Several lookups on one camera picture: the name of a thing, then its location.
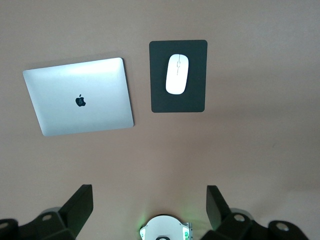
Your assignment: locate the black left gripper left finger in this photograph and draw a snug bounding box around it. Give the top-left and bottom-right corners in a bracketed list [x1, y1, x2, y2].
[0, 184, 94, 240]

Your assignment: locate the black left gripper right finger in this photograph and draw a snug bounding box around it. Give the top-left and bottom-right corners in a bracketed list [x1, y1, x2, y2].
[199, 185, 310, 240]

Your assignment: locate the white computer mouse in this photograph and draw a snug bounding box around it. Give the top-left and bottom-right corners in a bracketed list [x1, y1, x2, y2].
[165, 53, 190, 95]

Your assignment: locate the black mouse pad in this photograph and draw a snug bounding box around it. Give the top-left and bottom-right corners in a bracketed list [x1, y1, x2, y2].
[148, 39, 208, 114]

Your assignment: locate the brown table cloth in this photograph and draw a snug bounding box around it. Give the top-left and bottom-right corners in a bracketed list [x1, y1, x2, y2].
[0, 0, 320, 240]

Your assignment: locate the silver laptop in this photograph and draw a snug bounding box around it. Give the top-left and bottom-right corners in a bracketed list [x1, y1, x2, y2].
[22, 57, 135, 137]

